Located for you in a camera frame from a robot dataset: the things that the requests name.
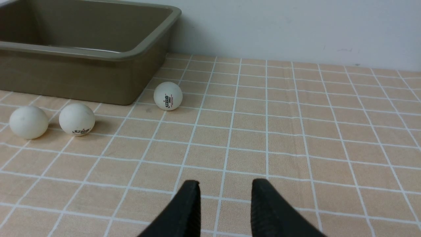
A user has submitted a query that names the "olive green plastic bin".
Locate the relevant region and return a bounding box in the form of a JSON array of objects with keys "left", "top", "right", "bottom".
[{"left": 0, "top": 0, "right": 182, "bottom": 105}]

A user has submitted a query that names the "orange checkered tablecloth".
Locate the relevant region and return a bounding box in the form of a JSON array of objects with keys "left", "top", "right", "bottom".
[{"left": 1, "top": 54, "right": 420, "bottom": 237}]

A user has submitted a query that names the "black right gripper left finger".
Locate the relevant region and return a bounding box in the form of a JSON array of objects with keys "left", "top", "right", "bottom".
[{"left": 138, "top": 180, "right": 201, "bottom": 237}]

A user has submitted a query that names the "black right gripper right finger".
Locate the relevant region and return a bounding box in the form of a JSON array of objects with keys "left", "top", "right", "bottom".
[{"left": 251, "top": 179, "right": 325, "bottom": 237}]

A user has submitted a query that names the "white ball with red logo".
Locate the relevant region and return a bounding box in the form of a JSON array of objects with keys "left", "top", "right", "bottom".
[{"left": 154, "top": 82, "right": 183, "bottom": 111}]

